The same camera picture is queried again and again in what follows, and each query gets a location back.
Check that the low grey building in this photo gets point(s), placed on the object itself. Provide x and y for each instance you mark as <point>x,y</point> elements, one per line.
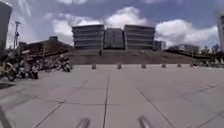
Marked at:
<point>186,49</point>

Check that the large grey banded building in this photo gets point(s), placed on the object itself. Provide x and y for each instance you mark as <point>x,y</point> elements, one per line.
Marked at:
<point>87,36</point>

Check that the grey stone slab plaza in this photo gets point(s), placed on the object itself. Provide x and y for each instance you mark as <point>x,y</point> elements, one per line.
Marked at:
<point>133,90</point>

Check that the row of stone bollards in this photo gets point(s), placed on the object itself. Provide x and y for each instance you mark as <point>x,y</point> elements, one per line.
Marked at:
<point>119,66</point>

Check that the pale tall building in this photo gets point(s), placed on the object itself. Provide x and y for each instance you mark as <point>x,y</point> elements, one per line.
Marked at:
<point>221,31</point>

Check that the robot's own part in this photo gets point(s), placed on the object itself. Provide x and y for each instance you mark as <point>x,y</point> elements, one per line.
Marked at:
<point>83,123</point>
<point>144,122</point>

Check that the low dark building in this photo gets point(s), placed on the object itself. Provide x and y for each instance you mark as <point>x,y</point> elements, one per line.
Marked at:
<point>50,46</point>

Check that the small grey building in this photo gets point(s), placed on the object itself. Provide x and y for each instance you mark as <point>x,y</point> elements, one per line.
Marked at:
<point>159,45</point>

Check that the person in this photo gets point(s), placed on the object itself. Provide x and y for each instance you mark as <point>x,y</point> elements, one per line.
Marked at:
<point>33,70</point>

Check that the wide grey stone stairway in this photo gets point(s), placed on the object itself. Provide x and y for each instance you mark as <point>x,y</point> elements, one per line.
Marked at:
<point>133,57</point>

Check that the row of trees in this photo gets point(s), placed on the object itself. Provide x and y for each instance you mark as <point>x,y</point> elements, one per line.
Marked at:
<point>216,50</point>

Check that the row of parked bicycles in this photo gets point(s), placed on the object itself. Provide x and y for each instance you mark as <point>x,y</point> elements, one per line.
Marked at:
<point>208,62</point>
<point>61,64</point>

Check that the tall grey building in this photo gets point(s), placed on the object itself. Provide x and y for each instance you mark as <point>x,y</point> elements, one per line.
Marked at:
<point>4,23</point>

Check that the tall lamp pole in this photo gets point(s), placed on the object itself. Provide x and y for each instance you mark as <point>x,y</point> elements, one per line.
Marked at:
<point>16,35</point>

